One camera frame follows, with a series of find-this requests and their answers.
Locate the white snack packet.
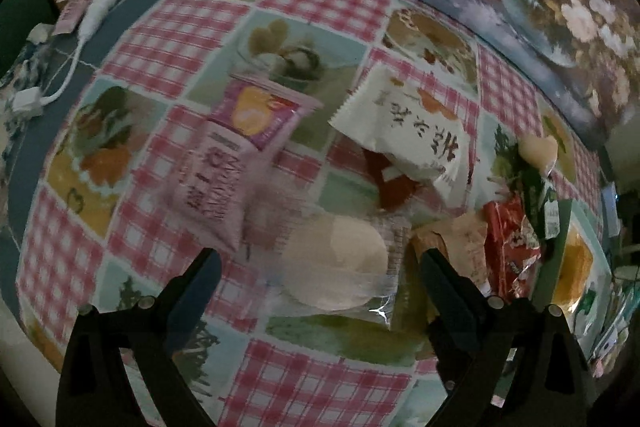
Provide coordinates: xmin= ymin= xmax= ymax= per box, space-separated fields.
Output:
xmin=327 ymin=63 xmax=476 ymax=208

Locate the white cable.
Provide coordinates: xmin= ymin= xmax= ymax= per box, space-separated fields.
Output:
xmin=42 ymin=37 xmax=83 ymax=102

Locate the round cake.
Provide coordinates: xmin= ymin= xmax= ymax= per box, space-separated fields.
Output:
xmin=260 ymin=207 xmax=413 ymax=325

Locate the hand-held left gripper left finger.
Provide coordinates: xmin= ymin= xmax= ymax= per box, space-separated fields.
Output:
xmin=56 ymin=248 xmax=223 ymax=427

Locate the pink card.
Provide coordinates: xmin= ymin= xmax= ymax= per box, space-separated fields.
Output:
xmin=52 ymin=0 xmax=93 ymax=35

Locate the white handheld device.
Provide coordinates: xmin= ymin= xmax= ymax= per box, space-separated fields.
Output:
xmin=77 ymin=0 xmax=122 ymax=42

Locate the white adapter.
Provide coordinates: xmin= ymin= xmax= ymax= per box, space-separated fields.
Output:
xmin=5 ymin=87 xmax=46 ymax=115

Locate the red candy packet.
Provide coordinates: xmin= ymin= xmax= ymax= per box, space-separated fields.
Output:
xmin=482 ymin=199 xmax=543 ymax=298

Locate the light green box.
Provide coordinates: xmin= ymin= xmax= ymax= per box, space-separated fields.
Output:
xmin=530 ymin=199 xmax=613 ymax=358

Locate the jelly cup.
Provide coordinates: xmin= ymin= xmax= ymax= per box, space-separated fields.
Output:
xmin=517 ymin=134 xmax=560 ymax=175

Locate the pale pink snack packet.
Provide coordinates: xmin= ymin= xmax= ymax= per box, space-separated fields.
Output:
xmin=165 ymin=122 xmax=273 ymax=253

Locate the pale blue object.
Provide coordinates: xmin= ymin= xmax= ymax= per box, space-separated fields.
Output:
xmin=600 ymin=184 xmax=618 ymax=238

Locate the dark red snack packet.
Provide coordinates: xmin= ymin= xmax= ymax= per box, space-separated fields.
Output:
xmin=362 ymin=149 xmax=426 ymax=210

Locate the brown snack packet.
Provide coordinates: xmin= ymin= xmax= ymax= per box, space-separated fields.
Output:
xmin=410 ymin=212 xmax=488 ymax=293

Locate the green and white biscuit packet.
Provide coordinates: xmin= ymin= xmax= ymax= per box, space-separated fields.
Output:
xmin=520 ymin=172 xmax=561 ymax=240

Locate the magenta snack packet orange print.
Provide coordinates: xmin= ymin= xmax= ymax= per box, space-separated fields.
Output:
xmin=207 ymin=74 xmax=325 ymax=152

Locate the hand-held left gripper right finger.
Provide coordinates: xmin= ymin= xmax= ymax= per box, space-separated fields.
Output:
xmin=419 ymin=249 xmax=598 ymax=427

